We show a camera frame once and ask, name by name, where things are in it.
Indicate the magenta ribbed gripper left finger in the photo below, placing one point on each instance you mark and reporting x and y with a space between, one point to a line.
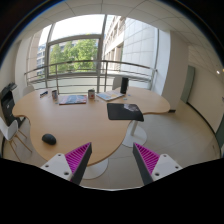
70 166

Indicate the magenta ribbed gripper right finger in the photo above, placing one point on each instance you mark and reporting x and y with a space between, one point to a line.
153 166

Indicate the black computer mouse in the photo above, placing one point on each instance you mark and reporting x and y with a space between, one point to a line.
49 139

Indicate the black mouse pad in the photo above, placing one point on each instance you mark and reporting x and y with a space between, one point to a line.
119 111

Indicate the white table leg base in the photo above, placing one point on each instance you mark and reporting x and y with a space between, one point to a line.
134 134

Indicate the white chair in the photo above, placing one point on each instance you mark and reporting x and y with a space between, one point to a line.
10 132

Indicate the dark patterned mug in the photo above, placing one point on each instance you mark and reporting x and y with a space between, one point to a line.
55 95

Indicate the red white mug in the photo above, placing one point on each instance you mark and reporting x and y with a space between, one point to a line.
91 94

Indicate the small dark blue object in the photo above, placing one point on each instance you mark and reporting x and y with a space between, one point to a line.
43 94

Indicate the open white notebook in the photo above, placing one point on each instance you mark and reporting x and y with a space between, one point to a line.
109 95

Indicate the black speaker box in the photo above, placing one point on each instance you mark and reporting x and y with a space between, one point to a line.
124 85

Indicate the green door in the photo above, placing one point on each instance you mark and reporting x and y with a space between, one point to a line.
188 84

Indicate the metal balcony railing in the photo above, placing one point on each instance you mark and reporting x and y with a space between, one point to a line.
75 77

